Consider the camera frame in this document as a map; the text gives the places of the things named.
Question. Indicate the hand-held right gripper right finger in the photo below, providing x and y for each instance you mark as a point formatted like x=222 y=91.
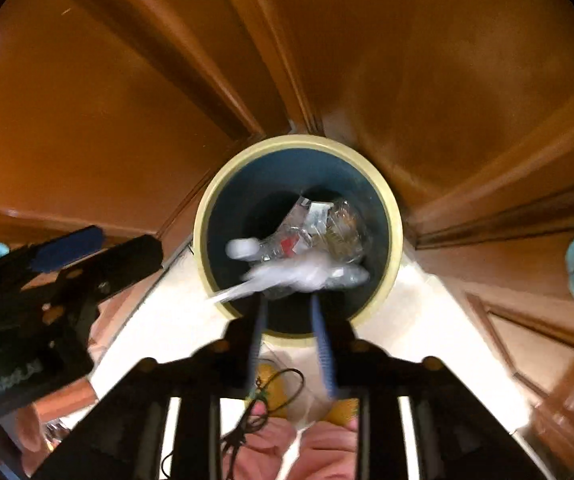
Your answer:
x=324 y=347

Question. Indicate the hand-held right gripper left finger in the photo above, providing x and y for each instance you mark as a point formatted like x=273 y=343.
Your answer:
x=259 y=332

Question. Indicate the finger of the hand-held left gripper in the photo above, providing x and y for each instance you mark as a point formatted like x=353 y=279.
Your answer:
x=127 y=260
x=67 y=252

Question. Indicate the white plastic bag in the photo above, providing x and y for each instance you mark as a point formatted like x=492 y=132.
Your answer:
x=292 y=272

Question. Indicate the clear plastic container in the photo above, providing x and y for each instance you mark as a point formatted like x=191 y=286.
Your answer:
x=337 y=230

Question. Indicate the round cream-rimmed trash bin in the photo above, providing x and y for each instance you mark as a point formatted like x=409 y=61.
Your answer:
x=247 y=195

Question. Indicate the person's left hand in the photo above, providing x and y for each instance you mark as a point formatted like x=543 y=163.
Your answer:
x=32 y=435

